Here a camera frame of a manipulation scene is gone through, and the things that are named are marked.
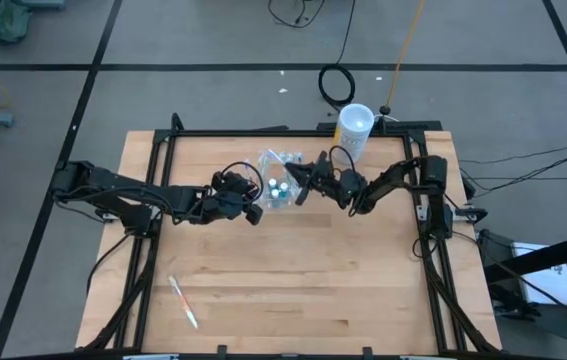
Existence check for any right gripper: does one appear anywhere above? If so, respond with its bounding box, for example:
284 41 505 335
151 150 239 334
284 162 368 210

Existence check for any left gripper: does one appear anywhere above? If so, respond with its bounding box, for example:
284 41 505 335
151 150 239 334
197 171 257 225

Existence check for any green toothbrush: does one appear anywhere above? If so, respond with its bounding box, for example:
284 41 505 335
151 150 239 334
256 148 275 176

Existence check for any orange toothbrush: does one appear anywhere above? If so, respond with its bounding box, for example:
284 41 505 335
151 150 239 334
167 274 200 331

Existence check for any clear acrylic organizer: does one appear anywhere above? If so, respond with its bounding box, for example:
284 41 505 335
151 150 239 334
250 147 309 210

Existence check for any white wipes canister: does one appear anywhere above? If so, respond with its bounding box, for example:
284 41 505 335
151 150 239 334
333 102 376 164

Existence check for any black equipment case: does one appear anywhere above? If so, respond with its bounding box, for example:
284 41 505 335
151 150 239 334
476 227 544 324

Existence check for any black diagonal beam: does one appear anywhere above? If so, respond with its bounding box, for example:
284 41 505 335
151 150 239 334
482 228 567 286

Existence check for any white paper sheet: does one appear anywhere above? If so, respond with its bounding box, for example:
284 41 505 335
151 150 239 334
511 242 567 307

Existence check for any green bag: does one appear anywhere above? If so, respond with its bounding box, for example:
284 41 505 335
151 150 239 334
0 0 32 44

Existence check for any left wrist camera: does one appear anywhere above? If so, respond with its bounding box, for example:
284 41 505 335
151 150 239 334
243 203 265 227

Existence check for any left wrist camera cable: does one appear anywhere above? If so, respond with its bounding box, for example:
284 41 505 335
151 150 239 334
221 159 266 204

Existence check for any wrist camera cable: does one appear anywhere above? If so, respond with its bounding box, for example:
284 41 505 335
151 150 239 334
328 143 360 174
221 159 266 204

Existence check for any black aluminium table frame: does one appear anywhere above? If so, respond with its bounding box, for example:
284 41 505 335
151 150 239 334
77 112 502 360

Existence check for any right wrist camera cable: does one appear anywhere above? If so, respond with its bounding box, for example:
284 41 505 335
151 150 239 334
328 143 360 174

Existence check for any black coiled floor cable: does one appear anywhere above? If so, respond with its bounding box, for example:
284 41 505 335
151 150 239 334
316 0 358 112

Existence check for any black arm base cable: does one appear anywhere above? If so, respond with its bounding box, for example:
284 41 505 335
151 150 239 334
85 232 134 299

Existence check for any yellow hanging cable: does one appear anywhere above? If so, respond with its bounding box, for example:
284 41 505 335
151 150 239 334
386 0 427 109

